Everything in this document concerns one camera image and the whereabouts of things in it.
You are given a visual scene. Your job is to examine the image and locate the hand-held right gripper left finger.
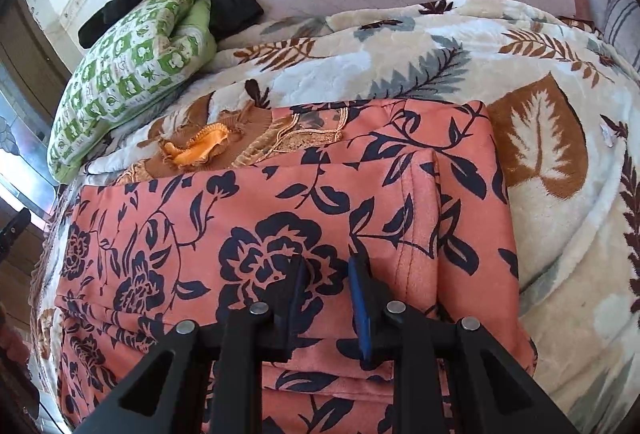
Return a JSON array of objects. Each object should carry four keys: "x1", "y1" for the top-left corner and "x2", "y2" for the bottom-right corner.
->
[{"x1": 74, "y1": 255, "x2": 310, "y2": 434}]

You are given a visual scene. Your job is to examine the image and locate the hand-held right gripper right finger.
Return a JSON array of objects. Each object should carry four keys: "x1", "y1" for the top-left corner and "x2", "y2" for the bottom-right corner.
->
[{"x1": 347, "y1": 255, "x2": 583, "y2": 434}]

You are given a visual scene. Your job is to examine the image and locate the orange floral print garment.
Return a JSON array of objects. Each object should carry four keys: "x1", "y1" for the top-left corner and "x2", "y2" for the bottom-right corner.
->
[{"x1": 54, "y1": 98, "x2": 538, "y2": 434}]

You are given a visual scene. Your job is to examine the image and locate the wooden door with patterned glass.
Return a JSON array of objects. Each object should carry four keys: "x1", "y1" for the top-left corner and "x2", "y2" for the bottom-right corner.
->
[{"x1": 0, "y1": 0, "x2": 66, "y2": 215}]

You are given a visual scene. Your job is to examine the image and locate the brown embroidered lace cloth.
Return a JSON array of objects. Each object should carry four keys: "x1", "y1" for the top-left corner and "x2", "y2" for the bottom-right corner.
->
[{"x1": 120, "y1": 94, "x2": 351, "y2": 185}]

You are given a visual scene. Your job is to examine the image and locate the green checked pillow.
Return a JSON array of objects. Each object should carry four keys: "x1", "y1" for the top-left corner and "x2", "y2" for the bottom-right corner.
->
[{"x1": 46, "y1": 0, "x2": 218, "y2": 182}]

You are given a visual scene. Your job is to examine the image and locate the leaf print fleece blanket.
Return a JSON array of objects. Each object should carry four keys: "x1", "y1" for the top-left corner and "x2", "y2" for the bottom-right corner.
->
[{"x1": 30, "y1": 0, "x2": 640, "y2": 434}]

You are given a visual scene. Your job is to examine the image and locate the grey striped pillow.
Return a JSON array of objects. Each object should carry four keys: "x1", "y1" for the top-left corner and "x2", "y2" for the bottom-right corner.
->
[{"x1": 602, "y1": 0, "x2": 640, "y2": 64}]

